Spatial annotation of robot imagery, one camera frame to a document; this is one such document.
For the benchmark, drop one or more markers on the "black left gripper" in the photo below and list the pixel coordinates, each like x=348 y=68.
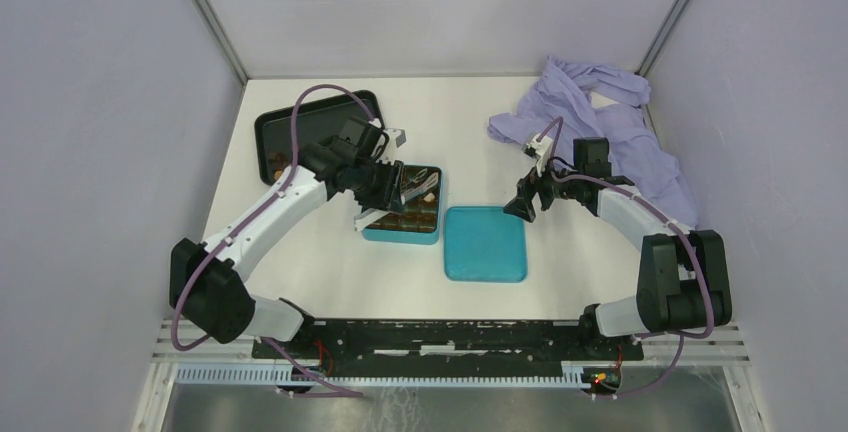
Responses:
x=389 y=196

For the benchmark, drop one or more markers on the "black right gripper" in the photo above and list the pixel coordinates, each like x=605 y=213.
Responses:
x=522 y=204

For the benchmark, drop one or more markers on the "steel tongs white handle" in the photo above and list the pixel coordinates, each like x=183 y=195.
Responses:
x=369 y=216

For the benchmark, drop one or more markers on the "teal chocolate box with dividers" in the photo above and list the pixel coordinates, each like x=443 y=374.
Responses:
x=419 y=223

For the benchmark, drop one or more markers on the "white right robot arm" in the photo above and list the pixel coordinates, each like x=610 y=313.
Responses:
x=682 y=281

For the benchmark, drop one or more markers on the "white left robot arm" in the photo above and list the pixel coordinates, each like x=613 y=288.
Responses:
x=208 y=278

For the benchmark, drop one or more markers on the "black chocolate tray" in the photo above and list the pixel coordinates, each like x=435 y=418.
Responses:
x=284 y=137

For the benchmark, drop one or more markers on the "teal box lid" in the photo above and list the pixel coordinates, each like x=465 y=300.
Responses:
x=484 y=244

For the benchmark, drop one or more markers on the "lavender crumpled cloth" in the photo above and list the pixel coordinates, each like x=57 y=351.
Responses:
x=597 y=100

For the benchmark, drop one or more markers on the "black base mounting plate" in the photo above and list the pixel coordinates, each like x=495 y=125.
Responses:
x=545 y=339

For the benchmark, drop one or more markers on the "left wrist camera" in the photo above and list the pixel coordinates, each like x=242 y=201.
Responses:
x=396 y=137

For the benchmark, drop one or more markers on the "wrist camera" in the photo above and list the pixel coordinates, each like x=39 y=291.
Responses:
x=539 y=148
x=396 y=137

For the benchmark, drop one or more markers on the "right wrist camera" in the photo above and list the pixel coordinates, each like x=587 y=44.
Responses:
x=539 y=148

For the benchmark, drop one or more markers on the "white cable duct rail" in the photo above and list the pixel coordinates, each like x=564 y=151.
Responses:
x=569 y=377

